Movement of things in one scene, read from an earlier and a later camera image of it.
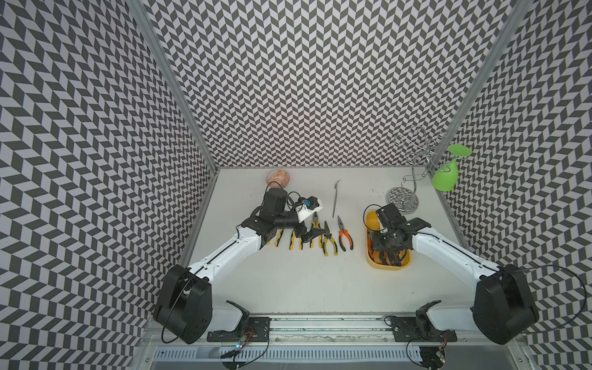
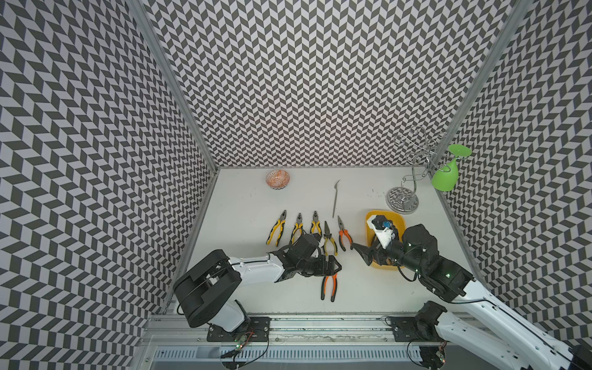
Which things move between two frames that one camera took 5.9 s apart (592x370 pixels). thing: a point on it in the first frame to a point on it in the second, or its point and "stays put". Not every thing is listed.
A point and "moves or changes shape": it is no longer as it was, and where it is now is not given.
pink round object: x=277 y=176 stays put
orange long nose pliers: x=343 y=230 stays put
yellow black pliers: x=316 y=224 moves or changes shape
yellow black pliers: x=328 y=235 stays put
